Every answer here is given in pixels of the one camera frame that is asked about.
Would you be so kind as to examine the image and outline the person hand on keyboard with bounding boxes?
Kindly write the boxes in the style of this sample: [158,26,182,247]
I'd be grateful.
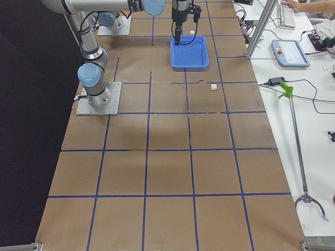
[281,0,300,12]

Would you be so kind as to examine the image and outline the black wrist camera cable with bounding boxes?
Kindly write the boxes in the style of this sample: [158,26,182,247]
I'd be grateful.
[171,2,202,45]

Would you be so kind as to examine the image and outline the white keyboard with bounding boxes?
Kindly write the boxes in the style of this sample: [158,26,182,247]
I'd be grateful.
[278,3,296,30]

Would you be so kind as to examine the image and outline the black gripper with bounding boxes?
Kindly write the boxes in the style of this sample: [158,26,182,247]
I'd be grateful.
[172,0,189,45]

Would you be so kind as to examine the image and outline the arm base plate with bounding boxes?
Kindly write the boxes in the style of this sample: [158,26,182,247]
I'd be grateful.
[76,82,122,116]
[97,15,132,37]

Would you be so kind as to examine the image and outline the black power cable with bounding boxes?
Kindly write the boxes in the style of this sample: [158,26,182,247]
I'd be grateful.
[258,78,335,115]

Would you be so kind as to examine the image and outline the blue plastic tray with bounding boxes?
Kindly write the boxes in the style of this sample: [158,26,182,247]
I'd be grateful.
[170,36,209,71]

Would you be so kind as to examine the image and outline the black power adapter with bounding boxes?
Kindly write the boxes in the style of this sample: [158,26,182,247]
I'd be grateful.
[267,77,286,86]

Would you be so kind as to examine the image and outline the aluminium frame post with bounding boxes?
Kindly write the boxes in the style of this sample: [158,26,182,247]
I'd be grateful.
[245,0,277,59]

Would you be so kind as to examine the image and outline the teach pendant tablet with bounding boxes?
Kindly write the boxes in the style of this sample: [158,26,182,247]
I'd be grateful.
[271,39,310,68]

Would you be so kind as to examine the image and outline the green handled reacher grabber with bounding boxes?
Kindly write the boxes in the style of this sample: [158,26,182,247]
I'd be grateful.
[277,81,330,222]

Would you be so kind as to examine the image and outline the brown paper table cover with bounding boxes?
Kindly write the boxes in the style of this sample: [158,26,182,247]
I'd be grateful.
[36,1,304,250]

